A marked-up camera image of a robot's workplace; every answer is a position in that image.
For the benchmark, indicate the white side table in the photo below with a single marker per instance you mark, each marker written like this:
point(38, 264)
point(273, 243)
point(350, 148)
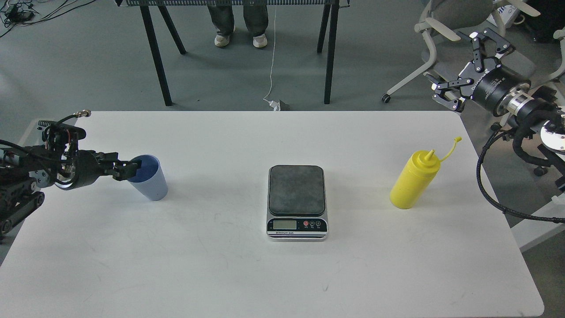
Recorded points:
point(529, 233)

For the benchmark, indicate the yellow squeeze bottle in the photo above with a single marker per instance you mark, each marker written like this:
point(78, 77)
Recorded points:
point(417, 174)

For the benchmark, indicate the white power adapter on floor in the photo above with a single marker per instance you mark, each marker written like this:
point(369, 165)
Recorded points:
point(279, 105)

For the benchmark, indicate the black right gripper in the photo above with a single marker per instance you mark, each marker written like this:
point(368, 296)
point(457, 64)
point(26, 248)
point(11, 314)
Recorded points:
point(486, 83)

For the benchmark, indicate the blue plastic cup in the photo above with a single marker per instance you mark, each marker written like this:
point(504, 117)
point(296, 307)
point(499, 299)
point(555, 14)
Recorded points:
point(149, 179)

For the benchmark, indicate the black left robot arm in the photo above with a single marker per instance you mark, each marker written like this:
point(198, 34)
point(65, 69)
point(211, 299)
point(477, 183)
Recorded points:
point(56, 161)

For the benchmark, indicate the digital kitchen scale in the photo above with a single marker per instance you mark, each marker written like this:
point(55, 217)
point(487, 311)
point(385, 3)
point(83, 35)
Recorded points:
point(296, 203)

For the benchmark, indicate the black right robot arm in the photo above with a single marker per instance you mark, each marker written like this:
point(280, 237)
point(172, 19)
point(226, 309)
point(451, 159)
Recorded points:
point(536, 120)

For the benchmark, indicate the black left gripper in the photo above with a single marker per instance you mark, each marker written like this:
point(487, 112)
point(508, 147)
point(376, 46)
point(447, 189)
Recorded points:
point(90, 165)

